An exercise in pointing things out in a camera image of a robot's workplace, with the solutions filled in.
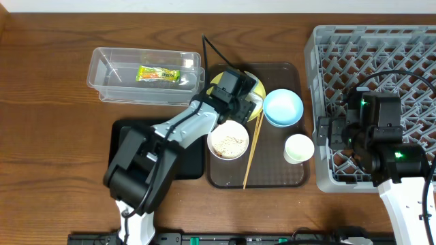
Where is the white napkin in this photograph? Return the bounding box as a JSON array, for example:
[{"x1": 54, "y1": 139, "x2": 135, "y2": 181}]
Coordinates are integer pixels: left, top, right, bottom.
[{"x1": 246, "y1": 91, "x2": 264, "y2": 107}]

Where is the yellow plate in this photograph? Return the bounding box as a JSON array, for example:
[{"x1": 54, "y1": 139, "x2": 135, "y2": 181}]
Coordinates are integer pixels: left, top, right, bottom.
[{"x1": 208, "y1": 70, "x2": 266, "y2": 123}]

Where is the white cup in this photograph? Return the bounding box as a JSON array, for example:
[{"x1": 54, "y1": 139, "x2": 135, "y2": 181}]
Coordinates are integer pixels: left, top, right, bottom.
[{"x1": 283, "y1": 134, "x2": 315, "y2": 164}]

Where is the white bowl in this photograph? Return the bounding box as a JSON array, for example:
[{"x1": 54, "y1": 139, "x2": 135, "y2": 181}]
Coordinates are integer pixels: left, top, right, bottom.
[{"x1": 207, "y1": 120, "x2": 249, "y2": 161}]

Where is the light blue bowl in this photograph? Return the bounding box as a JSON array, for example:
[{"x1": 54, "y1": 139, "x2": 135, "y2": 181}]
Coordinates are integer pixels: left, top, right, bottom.
[{"x1": 263, "y1": 88, "x2": 304, "y2": 128}]

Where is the green orange snack wrapper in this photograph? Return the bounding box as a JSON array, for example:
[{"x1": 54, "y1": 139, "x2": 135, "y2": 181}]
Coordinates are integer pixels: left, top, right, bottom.
[{"x1": 136, "y1": 65, "x2": 181, "y2": 82}]

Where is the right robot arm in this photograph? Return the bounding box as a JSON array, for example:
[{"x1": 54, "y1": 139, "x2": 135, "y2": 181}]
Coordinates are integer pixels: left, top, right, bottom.
[{"x1": 316, "y1": 91, "x2": 435, "y2": 244}]

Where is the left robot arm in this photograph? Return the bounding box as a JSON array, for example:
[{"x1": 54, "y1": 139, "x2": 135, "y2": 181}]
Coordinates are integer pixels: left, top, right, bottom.
[{"x1": 103, "y1": 67, "x2": 258, "y2": 244}]

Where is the black food waste tray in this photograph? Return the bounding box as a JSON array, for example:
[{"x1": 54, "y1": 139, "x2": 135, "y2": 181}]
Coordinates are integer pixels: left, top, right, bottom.
[{"x1": 108, "y1": 118, "x2": 206, "y2": 180}]

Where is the grey dishwasher rack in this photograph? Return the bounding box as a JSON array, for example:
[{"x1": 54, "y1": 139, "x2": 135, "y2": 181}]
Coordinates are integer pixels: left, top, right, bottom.
[{"x1": 304, "y1": 25, "x2": 435, "y2": 193}]

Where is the clear plastic waste bin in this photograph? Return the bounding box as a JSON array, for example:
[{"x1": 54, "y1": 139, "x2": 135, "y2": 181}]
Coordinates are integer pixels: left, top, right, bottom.
[{"x1": 87, "y1": 47, "x2": 204, "y2": 105}]

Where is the brown serving tray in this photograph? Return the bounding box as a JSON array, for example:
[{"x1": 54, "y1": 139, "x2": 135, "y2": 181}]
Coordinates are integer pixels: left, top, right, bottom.
[{"x1": 205, "y1": 62, "x2": 310, "y2": 189}]

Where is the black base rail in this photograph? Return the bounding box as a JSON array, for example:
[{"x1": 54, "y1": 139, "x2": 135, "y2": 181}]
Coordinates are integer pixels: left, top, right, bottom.
[{"x1": 67, "y1": 233, "x2": 396, "y2": 245}]

